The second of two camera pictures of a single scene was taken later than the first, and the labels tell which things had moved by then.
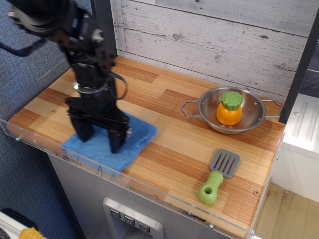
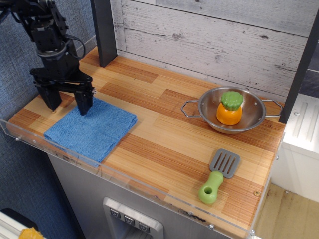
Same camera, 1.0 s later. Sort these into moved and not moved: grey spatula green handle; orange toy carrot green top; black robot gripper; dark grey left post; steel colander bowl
Moved: black robot gripper
Not moved: dark grey left post; steel colander bowl; grey spatula green handle; orange toy carrot green top
